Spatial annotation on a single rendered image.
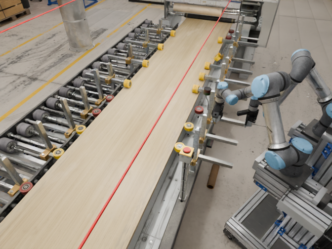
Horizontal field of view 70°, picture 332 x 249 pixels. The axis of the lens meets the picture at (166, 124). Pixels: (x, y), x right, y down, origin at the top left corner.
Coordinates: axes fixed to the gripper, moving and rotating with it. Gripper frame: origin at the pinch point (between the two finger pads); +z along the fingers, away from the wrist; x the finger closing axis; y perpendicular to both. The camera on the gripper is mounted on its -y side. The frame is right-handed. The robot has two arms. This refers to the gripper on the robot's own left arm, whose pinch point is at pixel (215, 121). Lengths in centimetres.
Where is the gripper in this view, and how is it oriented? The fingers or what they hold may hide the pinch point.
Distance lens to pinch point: 199.3
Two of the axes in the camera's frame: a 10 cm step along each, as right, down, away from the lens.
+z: 0.0, 7.4, 6.7
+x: -9.4, -2.4, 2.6
